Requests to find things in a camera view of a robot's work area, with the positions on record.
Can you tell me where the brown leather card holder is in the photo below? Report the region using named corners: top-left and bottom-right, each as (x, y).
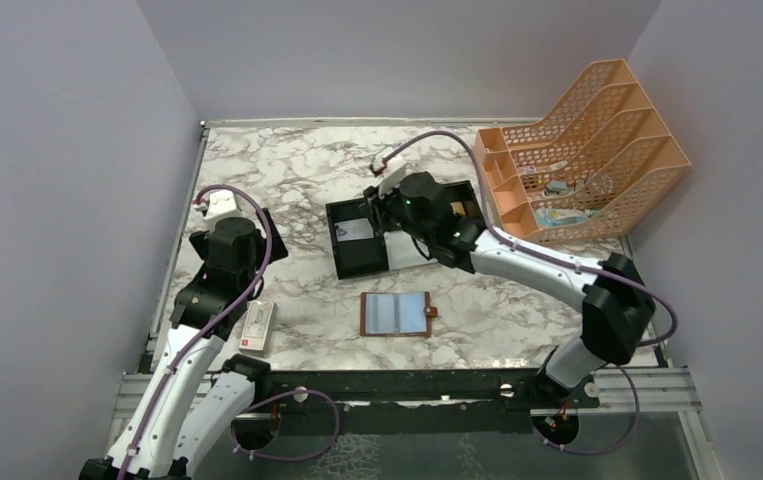
top-left (360, 292), bottom-right (438, 337)

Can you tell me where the gold card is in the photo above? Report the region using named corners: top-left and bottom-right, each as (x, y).
top-left (450, 202), bottom-right (468, 217)

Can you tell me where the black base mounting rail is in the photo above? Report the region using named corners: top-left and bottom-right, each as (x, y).
top-left (135, 367), bottom-right (601, 439)

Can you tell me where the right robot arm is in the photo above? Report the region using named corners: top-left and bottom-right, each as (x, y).
top-left (361, 172), bottom-right (656, 407)

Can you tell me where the peach plastic desk organizer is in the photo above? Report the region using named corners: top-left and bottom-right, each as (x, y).
top-left (473, 59), bottom-right (690, 244)

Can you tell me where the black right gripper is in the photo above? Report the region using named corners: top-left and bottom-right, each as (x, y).
top-left (360, 174), bottom-right (432, 247)

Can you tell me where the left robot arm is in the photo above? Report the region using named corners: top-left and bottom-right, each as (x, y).
top-left (79, 208), bottom-right (288, 479)

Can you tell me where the small white red box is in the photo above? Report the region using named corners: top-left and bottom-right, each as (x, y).
top-left (238, 300), bottom-right (277, 355)

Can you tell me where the black and white card tray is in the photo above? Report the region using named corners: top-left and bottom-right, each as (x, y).
top-left (325, 172), bottom-right (485, 280)

